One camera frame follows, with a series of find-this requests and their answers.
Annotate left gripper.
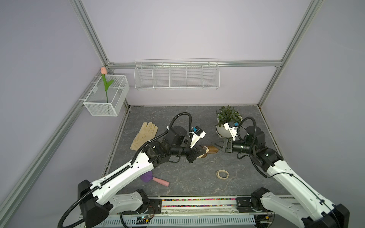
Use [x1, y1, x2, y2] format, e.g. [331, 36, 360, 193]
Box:
[170, 138, 206, 163]

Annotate beige watch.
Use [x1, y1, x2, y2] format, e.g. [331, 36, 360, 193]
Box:
[216, 170, 230, 180]
[198, 146, 210, 158]

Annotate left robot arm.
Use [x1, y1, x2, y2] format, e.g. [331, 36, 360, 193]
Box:
[57, 112, 206, 228]

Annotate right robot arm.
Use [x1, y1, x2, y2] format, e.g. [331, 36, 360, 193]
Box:
[214, 117, 350, 228]

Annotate wooden watch stand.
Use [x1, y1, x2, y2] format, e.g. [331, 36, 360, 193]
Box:
[199, 146, 219, 158]

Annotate potted green plant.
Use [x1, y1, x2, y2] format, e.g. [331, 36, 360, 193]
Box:
[216, 105, 243, 138]

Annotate beige work glove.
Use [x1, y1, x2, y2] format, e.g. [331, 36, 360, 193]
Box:
[130, 122, 158, 151]

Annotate purple pink brush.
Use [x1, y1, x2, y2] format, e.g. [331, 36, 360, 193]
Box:
[140, 171, 170, 187]

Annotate white mesh box basket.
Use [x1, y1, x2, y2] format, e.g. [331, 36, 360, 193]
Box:
[83, 75, 130, 117]

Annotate artificial pink tulip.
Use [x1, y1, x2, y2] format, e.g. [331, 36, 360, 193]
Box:
[101, 67, 114, 103]

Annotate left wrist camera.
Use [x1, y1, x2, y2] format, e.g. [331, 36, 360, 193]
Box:
[190, 126, 206, 149]

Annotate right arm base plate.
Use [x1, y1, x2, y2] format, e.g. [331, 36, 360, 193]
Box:
[236, 197, 271, 213]

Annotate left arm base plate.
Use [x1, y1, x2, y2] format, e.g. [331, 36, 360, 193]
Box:
[123, 198, 162, 215]

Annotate white vented cable duct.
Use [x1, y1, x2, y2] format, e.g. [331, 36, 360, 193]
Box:
[123, 215, 256, 228]

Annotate white wire shelf basket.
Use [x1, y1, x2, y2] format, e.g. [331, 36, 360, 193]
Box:
[134, 59, 220, 90]

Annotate aluminium frame profiles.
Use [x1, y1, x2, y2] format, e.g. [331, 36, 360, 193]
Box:
[1, 1, 323, 228]

